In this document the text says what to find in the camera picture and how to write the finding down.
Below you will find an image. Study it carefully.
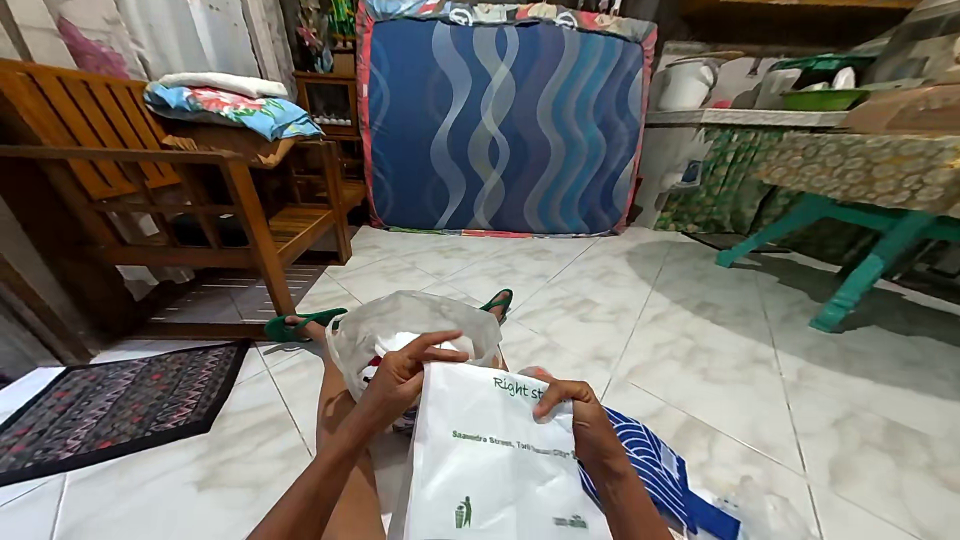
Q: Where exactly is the large flat cardboard box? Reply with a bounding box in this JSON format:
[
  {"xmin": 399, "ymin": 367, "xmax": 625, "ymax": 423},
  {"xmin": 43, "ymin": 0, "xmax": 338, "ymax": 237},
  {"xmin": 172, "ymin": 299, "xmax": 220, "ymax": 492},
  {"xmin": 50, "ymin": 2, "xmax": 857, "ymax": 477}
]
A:
[{"xmin": 837, "ymin": 84, "xmax": 960, "ymax": 138}]

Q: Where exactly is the white folded cloth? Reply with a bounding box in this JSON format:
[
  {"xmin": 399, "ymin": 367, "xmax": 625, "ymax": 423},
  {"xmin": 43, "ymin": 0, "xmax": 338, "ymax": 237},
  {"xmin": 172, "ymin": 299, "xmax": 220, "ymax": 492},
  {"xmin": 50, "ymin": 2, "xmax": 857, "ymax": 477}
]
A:
[{"xmin": 157, "ymin": 72, "xmax": 289, "ymax": 100}]

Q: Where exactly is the light green basin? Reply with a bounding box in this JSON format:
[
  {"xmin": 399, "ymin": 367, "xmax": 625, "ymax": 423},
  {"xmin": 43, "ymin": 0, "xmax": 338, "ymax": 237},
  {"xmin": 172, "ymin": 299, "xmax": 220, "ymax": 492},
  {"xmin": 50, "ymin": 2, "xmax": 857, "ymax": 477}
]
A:
[{"xmin": 781, "ymin": 88, "xmax": 871, "ymax": 113}]

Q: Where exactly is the clear crumpled plastic bag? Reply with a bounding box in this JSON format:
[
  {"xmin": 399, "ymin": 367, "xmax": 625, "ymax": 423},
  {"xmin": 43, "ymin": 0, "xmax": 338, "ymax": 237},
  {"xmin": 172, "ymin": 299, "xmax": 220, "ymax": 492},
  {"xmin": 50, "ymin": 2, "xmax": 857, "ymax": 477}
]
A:
[{"xmin": 701, "ymin": 477, "xmax": 822, "ymax": 540}]

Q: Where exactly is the white printed plastic bag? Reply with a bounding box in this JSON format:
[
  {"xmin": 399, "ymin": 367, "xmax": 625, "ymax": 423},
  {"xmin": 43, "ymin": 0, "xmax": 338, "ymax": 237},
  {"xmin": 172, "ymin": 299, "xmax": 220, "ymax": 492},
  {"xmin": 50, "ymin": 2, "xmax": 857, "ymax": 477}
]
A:
[{"xmin": 387, "ymin": 362, "xmax": 613, "ymax": 540}]

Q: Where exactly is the person's right hand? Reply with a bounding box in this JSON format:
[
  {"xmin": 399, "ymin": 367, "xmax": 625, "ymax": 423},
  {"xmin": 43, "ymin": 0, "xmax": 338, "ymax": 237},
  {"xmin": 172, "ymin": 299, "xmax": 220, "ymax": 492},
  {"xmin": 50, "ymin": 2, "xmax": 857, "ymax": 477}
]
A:
[{"xmin": 533, "ymin": 376, "xmax": 628, "ymax": 477}]

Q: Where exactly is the blue white wavy-striped bag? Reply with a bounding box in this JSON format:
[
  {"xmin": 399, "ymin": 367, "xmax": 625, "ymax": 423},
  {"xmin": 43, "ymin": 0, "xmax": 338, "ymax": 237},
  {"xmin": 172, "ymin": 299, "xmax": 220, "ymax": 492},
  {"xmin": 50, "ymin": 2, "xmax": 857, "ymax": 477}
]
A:
[{"xmin": 577, "ymin": 405, "xmax": 742, "ymax": 540}]

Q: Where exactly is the green plastic table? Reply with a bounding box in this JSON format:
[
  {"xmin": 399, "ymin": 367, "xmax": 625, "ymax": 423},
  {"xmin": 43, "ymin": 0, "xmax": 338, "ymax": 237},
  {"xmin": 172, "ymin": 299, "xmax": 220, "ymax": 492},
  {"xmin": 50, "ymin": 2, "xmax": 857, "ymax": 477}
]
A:
[{"xmin": 714, "ymin": 192, "xmax": 960, "ymax": 334}]

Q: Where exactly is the white tiled counter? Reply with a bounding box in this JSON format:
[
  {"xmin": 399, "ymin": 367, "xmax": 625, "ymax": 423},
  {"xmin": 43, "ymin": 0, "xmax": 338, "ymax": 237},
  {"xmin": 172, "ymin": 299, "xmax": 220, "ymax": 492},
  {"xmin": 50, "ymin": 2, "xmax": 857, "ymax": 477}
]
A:
[{"xmin": 645, "ymin": 108, "xmax": 850, "ymax": 129}]

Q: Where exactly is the person's left forearm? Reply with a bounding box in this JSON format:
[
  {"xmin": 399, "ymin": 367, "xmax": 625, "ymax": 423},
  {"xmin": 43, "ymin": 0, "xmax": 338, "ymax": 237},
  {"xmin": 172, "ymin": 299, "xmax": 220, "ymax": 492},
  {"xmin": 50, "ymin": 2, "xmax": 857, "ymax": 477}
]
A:
[{"xmin": 246, "ymin": 405, "xmax": 387, "ymax": 540}]

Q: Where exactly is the blue wavy-patterned mattress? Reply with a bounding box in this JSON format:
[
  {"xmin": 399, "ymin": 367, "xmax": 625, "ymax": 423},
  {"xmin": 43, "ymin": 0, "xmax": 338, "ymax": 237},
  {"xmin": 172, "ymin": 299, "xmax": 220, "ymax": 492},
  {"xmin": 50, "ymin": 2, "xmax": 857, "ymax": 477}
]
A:
[{"xmin": 356, "ymin": 0, "xmax": 658, "ymax": 239}]

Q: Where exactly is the person's left hand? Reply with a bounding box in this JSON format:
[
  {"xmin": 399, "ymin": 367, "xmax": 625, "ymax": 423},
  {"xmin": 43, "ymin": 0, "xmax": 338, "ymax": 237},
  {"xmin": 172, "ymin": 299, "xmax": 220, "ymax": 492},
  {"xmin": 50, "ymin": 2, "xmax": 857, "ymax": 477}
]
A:
[{"xmin": 358, "ymin": 330, "xmax": 471, "ymax": 434}]

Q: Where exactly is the beige patterned tablecloth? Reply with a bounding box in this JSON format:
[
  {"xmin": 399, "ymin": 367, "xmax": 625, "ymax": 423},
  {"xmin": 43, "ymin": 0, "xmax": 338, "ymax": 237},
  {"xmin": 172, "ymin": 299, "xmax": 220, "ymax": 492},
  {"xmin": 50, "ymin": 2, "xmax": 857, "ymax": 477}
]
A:
[{"xmin": 756, "ymin": 132, "xmax": 960, "ymax": 219}]

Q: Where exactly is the green leafy curtain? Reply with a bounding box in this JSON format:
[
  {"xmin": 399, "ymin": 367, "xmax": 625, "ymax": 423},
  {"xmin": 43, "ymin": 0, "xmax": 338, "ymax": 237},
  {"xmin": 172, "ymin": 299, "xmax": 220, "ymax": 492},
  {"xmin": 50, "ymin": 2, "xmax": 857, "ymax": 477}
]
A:
[{"xmin": 654, "ymin": 126, "xmax": 804, "ymax": 235}]

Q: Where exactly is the wooden slatted armchair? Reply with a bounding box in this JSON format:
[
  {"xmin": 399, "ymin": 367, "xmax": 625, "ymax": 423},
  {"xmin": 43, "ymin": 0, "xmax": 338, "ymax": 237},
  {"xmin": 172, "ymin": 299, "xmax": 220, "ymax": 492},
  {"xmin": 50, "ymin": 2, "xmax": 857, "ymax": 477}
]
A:
[{"xmin": 0, "ymin": 58, "xmax": 354, "ymax": 341}]

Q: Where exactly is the wooden wall shelf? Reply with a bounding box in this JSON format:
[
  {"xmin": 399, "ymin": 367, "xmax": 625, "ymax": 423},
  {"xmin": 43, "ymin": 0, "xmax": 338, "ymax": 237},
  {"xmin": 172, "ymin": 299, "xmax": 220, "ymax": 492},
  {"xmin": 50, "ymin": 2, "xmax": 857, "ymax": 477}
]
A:
[{"xmin": 660, "ymin": 0, "xmax": 922, "ymax": 57}]

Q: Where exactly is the translucent white plastic bag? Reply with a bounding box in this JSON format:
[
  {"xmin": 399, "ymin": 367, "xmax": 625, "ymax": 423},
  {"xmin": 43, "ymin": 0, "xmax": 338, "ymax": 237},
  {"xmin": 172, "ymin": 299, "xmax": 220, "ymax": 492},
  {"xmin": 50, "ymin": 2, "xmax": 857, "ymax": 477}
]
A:
[{"xmin": 327, "ymin": 290, "xmax": 504, "ymax": 403}]

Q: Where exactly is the wooden display cabinet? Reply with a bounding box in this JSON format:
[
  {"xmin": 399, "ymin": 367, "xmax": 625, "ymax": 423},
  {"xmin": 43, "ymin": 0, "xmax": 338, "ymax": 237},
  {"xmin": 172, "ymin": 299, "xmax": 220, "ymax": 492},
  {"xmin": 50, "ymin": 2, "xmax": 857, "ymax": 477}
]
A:
[{"xmin": 291, "ymin": 0, "xmax": 370, "ymax": 223}]

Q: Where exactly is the person's right forearm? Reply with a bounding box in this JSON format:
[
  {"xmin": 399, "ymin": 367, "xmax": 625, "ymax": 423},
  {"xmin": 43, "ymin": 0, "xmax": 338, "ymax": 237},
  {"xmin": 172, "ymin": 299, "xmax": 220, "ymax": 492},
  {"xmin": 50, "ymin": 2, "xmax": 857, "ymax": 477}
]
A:
[{"xmin": 586, "ymin": 454, "xmax": 676, "ymax": 540}]

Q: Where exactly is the white plastic bucket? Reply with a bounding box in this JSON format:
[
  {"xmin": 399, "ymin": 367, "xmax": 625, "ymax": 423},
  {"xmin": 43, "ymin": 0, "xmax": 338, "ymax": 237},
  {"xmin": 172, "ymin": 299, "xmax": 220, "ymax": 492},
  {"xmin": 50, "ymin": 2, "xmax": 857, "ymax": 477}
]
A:
[{"xmin": 657, "ymin": 57, "xmax": 720, "ymax": 112}]

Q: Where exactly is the blue floral pillow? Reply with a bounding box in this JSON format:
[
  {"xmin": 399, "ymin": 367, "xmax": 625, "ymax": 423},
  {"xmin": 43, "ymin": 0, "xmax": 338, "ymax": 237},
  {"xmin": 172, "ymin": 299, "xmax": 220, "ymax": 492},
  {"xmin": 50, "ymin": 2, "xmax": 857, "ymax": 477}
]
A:
[{"xmin": 144, "ymin": 81, "xmax": 324, "ymax": 142}]

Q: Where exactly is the black patterned woven mat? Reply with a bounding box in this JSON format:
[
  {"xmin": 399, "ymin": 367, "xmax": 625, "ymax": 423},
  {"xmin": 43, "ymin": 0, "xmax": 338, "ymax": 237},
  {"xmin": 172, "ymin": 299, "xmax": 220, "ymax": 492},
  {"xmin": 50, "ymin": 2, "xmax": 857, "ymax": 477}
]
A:
[{"xmin": 0, "ymin": 339, "xmax": 252, "ymax": 487}]

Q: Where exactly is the light grey curtain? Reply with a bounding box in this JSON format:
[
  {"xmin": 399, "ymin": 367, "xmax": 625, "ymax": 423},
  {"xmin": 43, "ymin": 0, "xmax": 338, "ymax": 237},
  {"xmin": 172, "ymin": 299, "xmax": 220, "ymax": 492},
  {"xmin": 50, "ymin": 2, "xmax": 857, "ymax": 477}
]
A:
[{"xmin": 45, "ymin": 0, "xmax": 298, "ymax": 99}]

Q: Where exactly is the brown cardboard box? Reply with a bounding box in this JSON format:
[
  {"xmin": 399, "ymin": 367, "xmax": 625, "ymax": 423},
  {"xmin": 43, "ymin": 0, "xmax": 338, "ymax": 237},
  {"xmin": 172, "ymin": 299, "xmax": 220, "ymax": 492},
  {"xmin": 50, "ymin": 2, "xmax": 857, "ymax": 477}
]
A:
[{"xmin": 161, "ymin": 118, "xmax": 298, "ymax": 169}]

